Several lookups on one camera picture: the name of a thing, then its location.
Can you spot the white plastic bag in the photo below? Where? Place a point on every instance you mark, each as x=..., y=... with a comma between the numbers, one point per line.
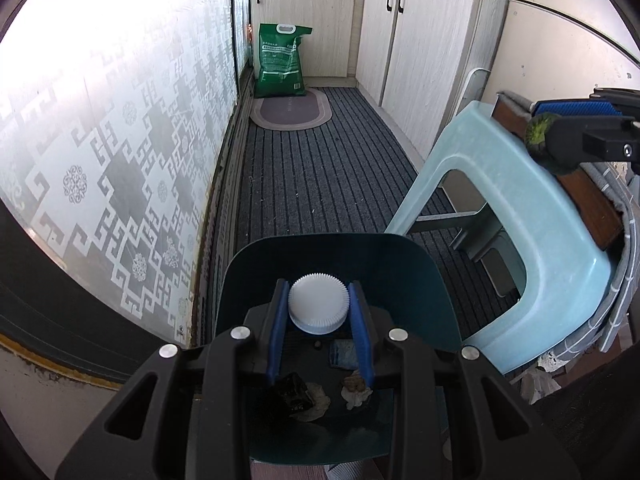
x=320, y=403

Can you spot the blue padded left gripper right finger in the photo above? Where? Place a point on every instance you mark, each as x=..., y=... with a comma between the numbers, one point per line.
x=363, y=332

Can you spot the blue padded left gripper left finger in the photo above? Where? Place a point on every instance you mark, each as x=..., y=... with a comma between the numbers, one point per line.
x=277, y=330

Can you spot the frosted patterned sliding door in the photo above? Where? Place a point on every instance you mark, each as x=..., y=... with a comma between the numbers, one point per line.
x=113, y=118

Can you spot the green rice bag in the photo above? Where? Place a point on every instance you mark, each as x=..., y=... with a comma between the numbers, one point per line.
x=280, y=70

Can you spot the white kitchen cabinet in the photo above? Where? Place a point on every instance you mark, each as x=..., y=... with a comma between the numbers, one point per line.
x=331, y=50

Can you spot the stained tissue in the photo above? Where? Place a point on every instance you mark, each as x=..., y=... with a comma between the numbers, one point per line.
x=355, y=391

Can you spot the oval grey floor mat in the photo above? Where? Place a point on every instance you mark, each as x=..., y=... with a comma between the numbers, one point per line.
x=292, y=113

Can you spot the blue tissue packet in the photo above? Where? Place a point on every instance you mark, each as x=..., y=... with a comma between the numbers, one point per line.
x=343, y=354

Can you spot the white bottle cap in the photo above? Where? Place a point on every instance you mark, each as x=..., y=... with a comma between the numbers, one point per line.
x=318, y=303

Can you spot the light blue plastic stool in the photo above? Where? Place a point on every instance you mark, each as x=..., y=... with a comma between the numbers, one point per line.
x=566, y=274

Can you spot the striped dark floor carpet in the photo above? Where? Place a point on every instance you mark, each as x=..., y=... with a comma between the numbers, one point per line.
x=350, y=175

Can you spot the green avocado piece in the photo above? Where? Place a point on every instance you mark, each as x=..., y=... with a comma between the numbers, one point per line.
x=535, y=134

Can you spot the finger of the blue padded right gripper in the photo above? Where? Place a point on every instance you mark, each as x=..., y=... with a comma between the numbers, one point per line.
x=574, y=140
x=576, y=107

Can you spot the teal trash bin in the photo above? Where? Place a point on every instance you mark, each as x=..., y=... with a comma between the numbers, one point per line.
x=402, y=286

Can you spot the white corner cabinet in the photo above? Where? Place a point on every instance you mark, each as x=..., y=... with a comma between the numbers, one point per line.
x=422, y=61

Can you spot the silver refrigerator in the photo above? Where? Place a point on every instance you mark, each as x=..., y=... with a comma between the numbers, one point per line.
x=562, y=49

